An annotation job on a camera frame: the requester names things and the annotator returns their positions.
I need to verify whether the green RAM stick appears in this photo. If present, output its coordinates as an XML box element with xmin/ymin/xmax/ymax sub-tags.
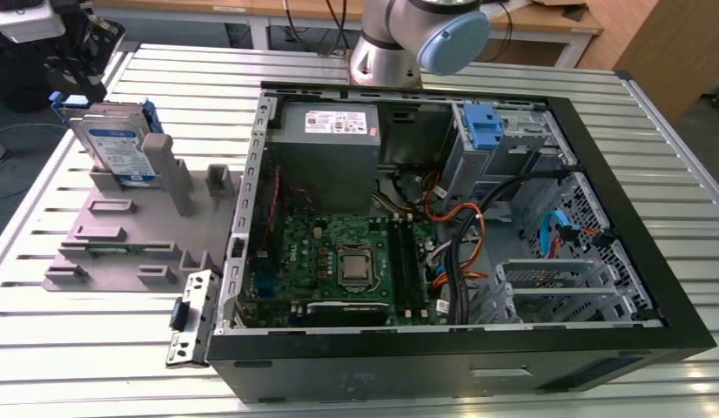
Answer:
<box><xmin>85</xmin><ymin>243</ymin><xmax>177</xmax><ymax>256</ymax></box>

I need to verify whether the black RAM slot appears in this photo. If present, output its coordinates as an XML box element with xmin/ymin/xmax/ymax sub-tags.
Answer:
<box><xmin>405</xmin><ymin>215</ymin><xmax>428</xmax><ymax>318</ymax></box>
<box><xmin>391</xmin><ymin>215</ymin><xmax>409</xmax><ymax>317</ymax></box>

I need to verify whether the grey parts rack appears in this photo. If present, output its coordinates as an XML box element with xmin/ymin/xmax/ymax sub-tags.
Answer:
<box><xmin>40</xmin><ymin>132</ymin><xmax>244</xmax><ymax>293</ymax></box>

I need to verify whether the silver drive cage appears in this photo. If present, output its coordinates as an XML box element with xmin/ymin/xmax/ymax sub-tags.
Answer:
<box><xmin>439</xmin><ymin>102</ymin><xmax>569</xmax><ymax>210</ymax></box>

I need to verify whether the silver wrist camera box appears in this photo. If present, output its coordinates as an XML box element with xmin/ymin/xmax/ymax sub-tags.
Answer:
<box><xmin>0</xmin><ymin>0</ymin><xmax>68</xmax><ymax>44</ymax></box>

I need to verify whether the black graphics card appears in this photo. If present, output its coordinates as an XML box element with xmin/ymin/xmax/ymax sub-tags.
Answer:
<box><xmin>303</xmin><ymin>300</ymin><xmax>392</xmax><ymax>327</ymax></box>

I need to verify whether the blue drive cage latch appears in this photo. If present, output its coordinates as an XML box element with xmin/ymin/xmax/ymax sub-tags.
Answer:
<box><xmin>463</xmin><ymin>104</ymin><xmax>504</xmax><ymax>149</ymax></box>

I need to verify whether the green motherboard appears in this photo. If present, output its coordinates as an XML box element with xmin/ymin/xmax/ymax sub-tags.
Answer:
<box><xmin>245</xmin><ymin>212</ymin><xmax>453</xmax><ymax>327</ymax></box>

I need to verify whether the hard disk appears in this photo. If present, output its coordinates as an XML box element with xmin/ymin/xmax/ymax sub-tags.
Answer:
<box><xmin>49</xmin><ymin>91</ymin><xmax>163</xmax><ymax>184</ymax></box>

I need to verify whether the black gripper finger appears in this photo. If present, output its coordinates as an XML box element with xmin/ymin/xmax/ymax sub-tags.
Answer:
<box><xmin>73</xmin><ymin>58</ymin><xmax>109</xmax><ymax>104</ymax></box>

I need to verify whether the CPU socket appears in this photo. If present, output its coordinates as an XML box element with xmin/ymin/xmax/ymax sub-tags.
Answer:
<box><xmin>333</xmin><ymin>244</ymin><xmax>379</xmax><ymax>293</ymax></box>

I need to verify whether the orange wire with black plug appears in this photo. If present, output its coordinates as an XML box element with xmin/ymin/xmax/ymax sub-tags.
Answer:
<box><xmin>559</xmin><ymin>226</ymin><xmax>619</xmax><ymax>252</ymax></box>

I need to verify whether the blue wire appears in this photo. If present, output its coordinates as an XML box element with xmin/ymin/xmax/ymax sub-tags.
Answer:
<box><xmin>541</xmin><ymin>211</ymin><xmax>575</xmax><ymax>262</ymax></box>

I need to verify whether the blue floor cable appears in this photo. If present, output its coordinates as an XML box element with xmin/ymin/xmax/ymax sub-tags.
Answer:
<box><xmin>0</xmin><ymin>121</ymin><xmax>69</xmax><ymax>136</ymax></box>

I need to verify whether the orange yellow wire bundle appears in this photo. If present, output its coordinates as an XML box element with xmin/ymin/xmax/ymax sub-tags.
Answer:
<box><xmin>421</xmin><ymin>202</ymin><xmax>491</xmax><ymax>288</ymax></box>

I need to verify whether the black waste bin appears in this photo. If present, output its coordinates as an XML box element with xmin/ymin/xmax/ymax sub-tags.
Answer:
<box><xmin>0</xmin><ymin>41</ymin><xmax>52</xmax><ymax>115</ymax></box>

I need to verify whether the silver expansion slot bracket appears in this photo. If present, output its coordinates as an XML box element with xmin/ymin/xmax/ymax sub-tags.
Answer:
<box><xmin>164</xmin><ymin>268</ymin><xmax>215</xmax><ymax>369</ymax></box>

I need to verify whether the brown wooden cabinet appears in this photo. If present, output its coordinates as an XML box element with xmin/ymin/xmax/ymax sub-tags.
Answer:
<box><xmin>576</xmin><ymin>0</ymin><xmax>719</xmax><ymax>125</ymax></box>

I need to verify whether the black PC case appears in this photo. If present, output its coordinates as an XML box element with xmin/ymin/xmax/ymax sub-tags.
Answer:
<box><xmin>204</xmin><ymin>79</ymin><xmax>719</xmax><ymax>404</ymax></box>

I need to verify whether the silver CPU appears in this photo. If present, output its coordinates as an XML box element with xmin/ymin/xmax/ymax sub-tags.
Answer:
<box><xmin>339</xmin><ymin>254</ymin><xmax>375</xmax><ymax>280</ymax></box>

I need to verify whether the wooden desk white frame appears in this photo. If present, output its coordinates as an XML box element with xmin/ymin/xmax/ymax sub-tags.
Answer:
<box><xmin>485</xmin><ymin>8</ymin><xmax>604</xmax><ymax>69</ymax></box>
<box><xmin>91</xmin><ymin>0</ymin><xmax>365</xmax><ymax>51</ymax></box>

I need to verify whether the grey power supply unit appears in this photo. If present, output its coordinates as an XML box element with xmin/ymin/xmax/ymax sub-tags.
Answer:
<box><xmin>269</xmin><ymin>102</ymin><xmax>383</xmax><ymax>214</ymax></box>

